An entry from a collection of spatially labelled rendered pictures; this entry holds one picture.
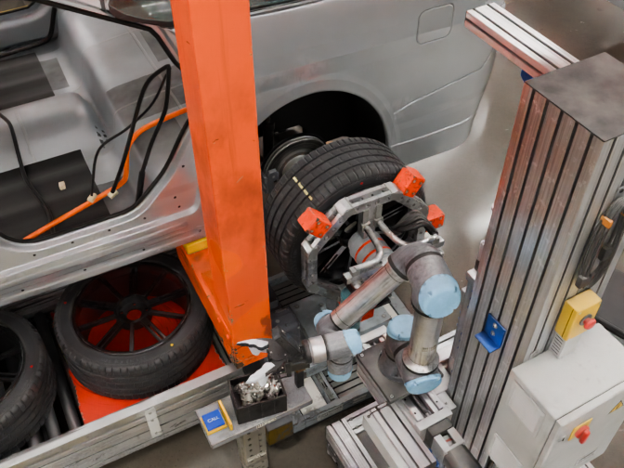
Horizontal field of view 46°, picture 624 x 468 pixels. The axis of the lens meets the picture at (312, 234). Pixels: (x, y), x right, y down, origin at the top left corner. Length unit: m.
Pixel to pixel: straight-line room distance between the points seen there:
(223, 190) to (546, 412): 1.12
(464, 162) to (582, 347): 2.58
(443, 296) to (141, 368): 1.45
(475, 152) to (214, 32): 3.07
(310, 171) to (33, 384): 1.37
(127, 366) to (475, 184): 2.44
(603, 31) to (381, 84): 3.45
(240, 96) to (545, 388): 1.16
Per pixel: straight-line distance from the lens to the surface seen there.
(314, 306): 3.49
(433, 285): 2.00
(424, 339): 2.19
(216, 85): 2.00
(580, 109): 1.69
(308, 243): 2.72
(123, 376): 3.08
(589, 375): 2.21
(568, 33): 6.14
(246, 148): 2.16
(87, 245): 2.94
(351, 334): 2.13
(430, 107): 3.29
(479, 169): 4.64
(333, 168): 2.74
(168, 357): 3.05
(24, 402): 3.10
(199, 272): 3.06
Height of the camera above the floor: 2.97
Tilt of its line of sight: 46 degrees down
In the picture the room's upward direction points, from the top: straight up
